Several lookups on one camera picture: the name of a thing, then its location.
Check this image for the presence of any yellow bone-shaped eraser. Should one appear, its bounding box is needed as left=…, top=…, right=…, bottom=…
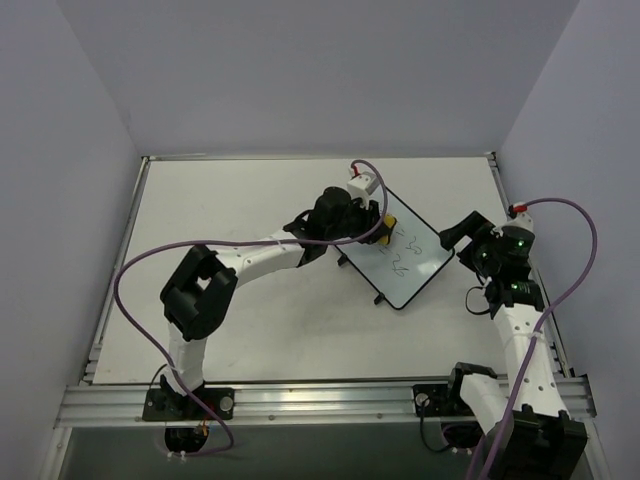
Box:
left=377, top=214, right=397, bottom=246

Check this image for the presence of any small black-framed whiteboard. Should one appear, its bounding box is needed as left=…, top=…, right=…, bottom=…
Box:
left=337, top=191, right=454, bottom=310

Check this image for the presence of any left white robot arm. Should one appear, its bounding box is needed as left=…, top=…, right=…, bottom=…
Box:
left=160, top=187, right=397, bottom=419

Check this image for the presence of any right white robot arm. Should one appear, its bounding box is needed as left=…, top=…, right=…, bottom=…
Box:
left=439, top=205, right=588, bottom=479

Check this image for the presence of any right thin black cable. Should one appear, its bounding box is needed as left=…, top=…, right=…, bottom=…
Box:
left=464, top=284, right=496, bottom=316

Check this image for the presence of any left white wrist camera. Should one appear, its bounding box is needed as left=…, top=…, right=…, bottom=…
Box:
left=346, top=166, right=380, bottom=209

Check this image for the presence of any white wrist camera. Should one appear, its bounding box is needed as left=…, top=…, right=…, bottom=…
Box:
left=346, top=166, right=380, bottom=209
left=505, top=202, right=533, bottom=232

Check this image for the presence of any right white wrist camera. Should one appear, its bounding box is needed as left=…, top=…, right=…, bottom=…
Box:
left=505, top=202, right=533, bottom=232

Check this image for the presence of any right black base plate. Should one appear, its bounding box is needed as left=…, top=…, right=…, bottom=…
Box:
left=412, top=383, right=471, bottom=418

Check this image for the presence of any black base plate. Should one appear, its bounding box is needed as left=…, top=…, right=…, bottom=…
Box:
left=412, top=383, right=471, bottom=418
left=142, top=386, right=235, bottom=422

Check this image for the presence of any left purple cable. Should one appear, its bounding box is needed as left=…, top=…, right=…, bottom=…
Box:
left=113, top=159, right=387, bottom=459

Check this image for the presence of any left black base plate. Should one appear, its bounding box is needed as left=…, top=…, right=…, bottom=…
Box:
left=142, top=386, right=235, bottom=422

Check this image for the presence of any aluminium front rail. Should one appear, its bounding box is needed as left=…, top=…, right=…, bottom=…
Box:
left=53, top=382, right=599, bottom=429

